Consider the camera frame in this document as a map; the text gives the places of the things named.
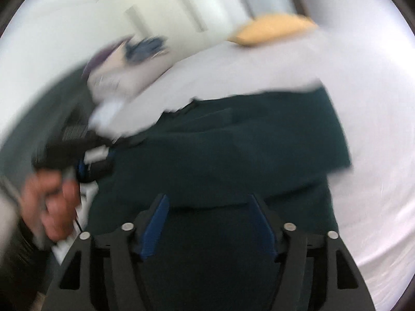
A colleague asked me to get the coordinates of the blue crumpled cloth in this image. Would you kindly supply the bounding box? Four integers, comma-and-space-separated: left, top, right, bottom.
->
124, 37, 167, 63

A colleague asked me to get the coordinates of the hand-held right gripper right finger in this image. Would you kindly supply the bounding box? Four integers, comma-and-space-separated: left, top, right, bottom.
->
248, 194, 377, 311

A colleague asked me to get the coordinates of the white pillow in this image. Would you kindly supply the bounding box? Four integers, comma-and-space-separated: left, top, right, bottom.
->
88, 99, 132, 135

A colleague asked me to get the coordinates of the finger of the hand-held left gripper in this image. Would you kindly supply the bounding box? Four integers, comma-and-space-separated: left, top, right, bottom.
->
76, 147, 116, 183

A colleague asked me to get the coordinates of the person's left forearm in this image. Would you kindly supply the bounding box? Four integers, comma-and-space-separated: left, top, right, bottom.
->
0, 194, 54, 303

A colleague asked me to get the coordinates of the yellow pillow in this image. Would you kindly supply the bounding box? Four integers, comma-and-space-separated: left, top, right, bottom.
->
226, 13, 319, 46

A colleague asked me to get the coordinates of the white wardrobe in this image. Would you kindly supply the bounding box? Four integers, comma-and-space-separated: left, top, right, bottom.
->
95, 0, 255, 70

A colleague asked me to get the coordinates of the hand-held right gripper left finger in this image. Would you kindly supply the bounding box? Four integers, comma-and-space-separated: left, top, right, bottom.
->
42, 194, 170, 311

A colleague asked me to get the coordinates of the purple pillow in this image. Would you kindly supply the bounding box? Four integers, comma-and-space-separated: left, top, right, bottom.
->
80, 38, 130, 77

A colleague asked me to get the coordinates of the grey upholstered headboard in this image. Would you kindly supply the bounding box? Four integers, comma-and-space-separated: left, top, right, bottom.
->
0, 66, 94, 182

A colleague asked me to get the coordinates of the person's left hand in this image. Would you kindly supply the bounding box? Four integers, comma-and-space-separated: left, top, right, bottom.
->
19, 168, 82, 244

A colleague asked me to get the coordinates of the bed with white sheet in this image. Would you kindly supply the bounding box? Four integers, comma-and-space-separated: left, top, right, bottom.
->
50, 16, 415, 308

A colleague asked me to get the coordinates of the dark green knit garment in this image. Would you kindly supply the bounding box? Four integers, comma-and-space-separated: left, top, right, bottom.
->
85, 87, 353, 311

